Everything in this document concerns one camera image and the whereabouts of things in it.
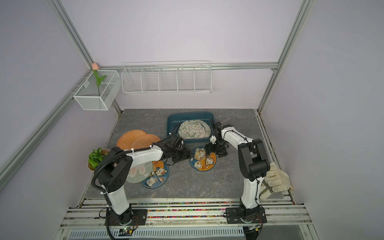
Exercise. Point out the small potted green plant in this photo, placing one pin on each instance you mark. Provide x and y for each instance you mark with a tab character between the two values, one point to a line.
96	157

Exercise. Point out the artificial pink tulip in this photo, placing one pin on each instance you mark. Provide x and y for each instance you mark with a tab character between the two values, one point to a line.
99	79

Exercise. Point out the pink white bunny coaster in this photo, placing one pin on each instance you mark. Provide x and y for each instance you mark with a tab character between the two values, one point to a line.
207	129

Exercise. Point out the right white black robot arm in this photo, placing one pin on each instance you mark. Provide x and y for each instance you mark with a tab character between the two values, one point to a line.
253	164

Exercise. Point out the orange cork coaster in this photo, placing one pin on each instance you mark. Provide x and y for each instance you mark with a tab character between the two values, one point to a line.
145	141
127	140

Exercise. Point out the teal plastic storage box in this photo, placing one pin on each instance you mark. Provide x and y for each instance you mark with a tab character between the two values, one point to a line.
174	121

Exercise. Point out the white mesh wall basket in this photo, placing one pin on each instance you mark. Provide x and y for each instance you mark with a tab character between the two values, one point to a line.
87	94

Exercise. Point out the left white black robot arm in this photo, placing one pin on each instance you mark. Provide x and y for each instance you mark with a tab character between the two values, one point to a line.
110	175

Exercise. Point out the back orange cork coaster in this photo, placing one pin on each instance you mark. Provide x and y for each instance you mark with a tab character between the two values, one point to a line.
127	140

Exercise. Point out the white green floral coaster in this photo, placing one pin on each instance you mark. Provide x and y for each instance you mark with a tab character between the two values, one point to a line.
191	129

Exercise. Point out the white wire wall rack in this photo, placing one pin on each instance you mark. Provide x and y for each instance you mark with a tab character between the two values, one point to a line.
167	77

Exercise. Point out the blue orange cats coaster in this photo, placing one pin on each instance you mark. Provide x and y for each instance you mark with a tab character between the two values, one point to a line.
202	160

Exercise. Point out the white green work glove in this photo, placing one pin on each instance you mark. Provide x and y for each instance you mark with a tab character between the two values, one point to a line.
276	181

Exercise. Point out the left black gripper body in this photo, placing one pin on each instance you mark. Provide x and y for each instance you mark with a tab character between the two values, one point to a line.
180	154

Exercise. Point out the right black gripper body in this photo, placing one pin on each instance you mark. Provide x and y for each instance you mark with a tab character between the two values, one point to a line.
218	147

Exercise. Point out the blue orange animals coaster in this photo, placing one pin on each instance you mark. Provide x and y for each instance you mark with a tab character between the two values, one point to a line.
158	176

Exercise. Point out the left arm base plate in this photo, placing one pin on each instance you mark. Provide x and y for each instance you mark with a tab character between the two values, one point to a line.
131	217

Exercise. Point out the pale green bunny coaster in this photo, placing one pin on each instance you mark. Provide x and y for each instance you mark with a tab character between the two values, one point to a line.
139	173

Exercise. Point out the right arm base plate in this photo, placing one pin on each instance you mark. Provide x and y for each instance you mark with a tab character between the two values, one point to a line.
240	215

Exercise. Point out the front orange cork coaster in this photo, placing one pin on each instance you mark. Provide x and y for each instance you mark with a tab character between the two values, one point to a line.
145	141

